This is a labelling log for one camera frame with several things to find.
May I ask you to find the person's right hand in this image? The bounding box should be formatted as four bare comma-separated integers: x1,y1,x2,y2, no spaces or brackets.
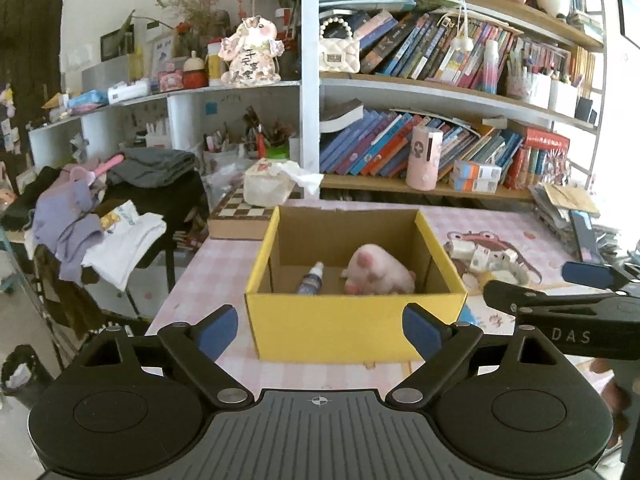
589,357,634,457

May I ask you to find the thick open book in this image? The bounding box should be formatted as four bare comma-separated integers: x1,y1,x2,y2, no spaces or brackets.
320,99,365,134

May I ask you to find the chessboard box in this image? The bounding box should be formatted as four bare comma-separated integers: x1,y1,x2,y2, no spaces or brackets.
207,187,281,241

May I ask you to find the blue wipes pack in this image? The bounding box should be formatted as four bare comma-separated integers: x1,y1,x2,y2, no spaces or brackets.
67,90,109,112

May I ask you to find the dark smartphone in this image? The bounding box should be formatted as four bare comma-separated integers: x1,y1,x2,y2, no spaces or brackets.
569,209,607,264

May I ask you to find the white storage container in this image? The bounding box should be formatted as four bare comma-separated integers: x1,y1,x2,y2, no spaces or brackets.
549,77,582,117

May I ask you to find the white printed shirt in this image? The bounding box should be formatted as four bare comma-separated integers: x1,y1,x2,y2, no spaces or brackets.
82,200,167,292

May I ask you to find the white flat box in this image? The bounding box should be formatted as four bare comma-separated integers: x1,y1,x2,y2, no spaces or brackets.
107,80,152,105

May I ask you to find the dried flower bouquet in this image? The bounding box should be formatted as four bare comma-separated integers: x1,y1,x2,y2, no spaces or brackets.
155,0,237,57

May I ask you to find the pink cylindrical holder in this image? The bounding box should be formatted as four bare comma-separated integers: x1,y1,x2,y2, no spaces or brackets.
405,125,443,191

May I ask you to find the pink plush toy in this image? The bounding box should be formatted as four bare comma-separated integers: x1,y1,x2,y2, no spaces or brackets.
341,243,417,296

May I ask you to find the red boxed book set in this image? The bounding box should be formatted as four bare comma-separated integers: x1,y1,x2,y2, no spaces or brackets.
504,127,572,192

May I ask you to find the white quilted handbag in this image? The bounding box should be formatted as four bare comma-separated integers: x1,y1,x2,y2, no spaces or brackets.
318,16,361,75

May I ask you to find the pen cup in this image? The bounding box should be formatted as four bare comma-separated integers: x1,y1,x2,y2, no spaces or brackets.
202,129,242,161

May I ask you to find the yellow cardboard box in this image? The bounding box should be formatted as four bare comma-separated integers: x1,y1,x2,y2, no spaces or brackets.
244,205,469,362

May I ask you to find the pink tin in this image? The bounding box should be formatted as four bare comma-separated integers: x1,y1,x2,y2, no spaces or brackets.
157,70,186,92

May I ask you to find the green brush holder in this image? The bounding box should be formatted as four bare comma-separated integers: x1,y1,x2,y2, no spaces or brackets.
242,107,292,162

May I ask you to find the white pen holder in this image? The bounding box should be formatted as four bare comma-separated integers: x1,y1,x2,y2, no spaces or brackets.
505,45,554,109

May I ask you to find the white desk shelf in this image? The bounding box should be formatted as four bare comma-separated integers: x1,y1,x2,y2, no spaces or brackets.
27,80,304,173

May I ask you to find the dark grey folded clothing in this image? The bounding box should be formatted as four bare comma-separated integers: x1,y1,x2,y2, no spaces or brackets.
107,147,197,187

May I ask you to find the tissue box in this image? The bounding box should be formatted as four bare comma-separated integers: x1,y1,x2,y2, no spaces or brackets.
243,157,325,207

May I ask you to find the purple clothing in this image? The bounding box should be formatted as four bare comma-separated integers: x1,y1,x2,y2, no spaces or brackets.
32,179,107,285

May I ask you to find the small spray bottle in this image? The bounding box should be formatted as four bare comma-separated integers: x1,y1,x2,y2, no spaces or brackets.
296,261,325,295

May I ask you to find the black picture frame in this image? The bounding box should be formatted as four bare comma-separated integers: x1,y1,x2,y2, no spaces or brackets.
100,30,136,63

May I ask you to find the black trash bin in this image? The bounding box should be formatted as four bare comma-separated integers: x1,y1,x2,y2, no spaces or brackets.
0,344,57,412

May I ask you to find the pink gradient bottle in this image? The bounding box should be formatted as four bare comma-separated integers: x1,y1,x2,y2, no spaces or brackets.
482,40,501,95

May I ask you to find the white and wood bookshelf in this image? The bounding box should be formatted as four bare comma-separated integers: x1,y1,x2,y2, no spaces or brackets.
299,0,610,203

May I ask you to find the stack of papers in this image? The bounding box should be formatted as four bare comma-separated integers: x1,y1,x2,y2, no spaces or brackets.
529,182,628,267

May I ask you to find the row of colourful books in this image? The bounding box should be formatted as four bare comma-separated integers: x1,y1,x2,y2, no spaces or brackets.
320,107,525,179
345,7,525,92

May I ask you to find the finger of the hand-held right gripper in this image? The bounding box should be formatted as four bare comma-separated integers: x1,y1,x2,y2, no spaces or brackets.
561,260,640,295
482,280,626,318

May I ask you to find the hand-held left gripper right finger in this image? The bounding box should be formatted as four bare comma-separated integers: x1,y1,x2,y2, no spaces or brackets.
384,303,571,407

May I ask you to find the white charger adapter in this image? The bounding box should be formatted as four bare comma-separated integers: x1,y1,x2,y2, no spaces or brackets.
446,240,477,261

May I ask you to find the hanging pompom string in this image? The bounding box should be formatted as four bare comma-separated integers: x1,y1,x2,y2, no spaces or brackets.
449,0,477,54

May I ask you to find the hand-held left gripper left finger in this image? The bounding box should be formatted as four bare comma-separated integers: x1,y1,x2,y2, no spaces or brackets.
75,304,252,408

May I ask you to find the orange and white small box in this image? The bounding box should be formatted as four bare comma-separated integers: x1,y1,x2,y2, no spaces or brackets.
448,175,501,195
452,159,503,181

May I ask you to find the pink hairbrush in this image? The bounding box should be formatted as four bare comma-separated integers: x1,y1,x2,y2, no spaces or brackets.
69,155,125,182

